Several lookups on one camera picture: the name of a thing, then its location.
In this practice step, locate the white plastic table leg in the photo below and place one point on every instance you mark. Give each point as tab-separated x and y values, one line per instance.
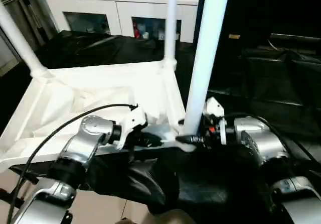
20	38
208	43
171	23

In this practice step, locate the black work mat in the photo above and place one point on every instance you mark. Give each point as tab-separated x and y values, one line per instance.
266	93

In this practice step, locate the small tan label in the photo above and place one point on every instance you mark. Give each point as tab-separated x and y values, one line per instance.
234	36

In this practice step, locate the red bottle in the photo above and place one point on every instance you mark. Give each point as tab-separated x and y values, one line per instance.
137	30

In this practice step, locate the dark low shelf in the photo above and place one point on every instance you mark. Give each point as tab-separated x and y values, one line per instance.
296	38

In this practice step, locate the white cabinet with glass doors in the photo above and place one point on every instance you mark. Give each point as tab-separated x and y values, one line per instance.
100	3

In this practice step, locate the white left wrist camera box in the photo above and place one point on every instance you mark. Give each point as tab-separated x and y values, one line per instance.
131	123

